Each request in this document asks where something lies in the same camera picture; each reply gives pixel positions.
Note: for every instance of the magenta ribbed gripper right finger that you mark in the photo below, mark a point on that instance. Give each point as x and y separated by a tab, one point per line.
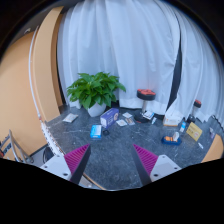
151	167

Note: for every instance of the small blue white bottle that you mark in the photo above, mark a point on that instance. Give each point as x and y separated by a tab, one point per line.
183	125

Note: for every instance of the small black round object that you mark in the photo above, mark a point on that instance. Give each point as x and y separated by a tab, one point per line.
106	132

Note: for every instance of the small light blue box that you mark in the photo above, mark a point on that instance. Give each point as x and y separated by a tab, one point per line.
96	132

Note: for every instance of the white packet on floor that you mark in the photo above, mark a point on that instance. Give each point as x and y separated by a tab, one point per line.
70	118

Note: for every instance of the white tissue box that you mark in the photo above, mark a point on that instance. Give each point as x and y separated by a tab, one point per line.
171	121

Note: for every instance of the yellow card box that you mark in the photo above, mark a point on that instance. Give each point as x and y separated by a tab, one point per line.
194	131

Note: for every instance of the blue tray with orange items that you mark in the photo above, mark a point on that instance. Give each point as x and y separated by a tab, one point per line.
172	140

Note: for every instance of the blue purple cardboard box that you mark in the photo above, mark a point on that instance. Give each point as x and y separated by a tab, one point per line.
109	117

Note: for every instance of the white curtain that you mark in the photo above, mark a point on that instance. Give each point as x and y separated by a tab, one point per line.
147	44

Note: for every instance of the green potted plant white pot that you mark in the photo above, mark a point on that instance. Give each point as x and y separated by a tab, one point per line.
95	92

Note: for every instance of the metal frame chair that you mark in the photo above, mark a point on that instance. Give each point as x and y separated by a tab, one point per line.
19	154

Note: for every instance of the white flat packet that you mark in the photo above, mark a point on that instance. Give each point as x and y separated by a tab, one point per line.
121	123

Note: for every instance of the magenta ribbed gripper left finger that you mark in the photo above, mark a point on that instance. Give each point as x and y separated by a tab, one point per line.
71	165

